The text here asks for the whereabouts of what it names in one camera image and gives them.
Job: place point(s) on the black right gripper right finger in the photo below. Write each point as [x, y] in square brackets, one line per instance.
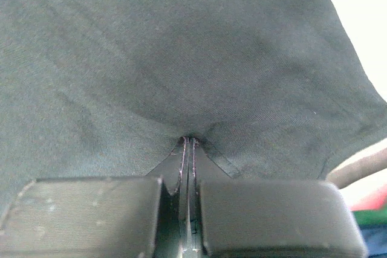
[266, 218]

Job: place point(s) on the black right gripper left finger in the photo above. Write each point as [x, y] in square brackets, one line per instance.
[115, 216]

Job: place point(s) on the black printed t-shirt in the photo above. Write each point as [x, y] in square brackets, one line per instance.
[108, 87]

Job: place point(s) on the folded navy t-shirt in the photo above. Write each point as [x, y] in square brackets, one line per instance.
[375, 237]

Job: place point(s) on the folded green t-shirt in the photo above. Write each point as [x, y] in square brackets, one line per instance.
[371, 217]

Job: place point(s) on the folded red t-shirt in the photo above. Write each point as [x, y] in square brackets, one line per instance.
[373, 200]

